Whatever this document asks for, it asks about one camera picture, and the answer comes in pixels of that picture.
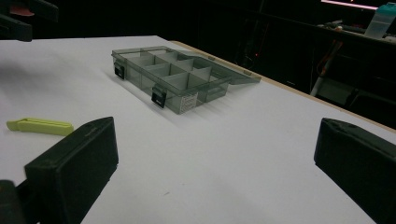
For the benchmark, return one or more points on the dark shelf rack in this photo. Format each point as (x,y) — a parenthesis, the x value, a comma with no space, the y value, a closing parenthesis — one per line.
(351,68)

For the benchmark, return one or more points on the clear container with teal lid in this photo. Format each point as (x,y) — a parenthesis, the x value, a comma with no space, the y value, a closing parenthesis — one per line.
(379,20)

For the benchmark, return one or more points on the clear grey compartment organizer box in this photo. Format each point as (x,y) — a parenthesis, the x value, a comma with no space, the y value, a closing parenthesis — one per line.
(183,77)

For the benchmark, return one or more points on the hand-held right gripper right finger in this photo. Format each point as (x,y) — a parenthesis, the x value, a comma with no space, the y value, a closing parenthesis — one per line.
(364,161)

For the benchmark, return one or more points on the lime green plastic clip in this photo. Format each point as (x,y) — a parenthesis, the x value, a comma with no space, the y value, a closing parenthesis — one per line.
(39,126)

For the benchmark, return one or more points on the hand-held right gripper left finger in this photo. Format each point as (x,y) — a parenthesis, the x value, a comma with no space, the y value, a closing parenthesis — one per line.
(73,168)

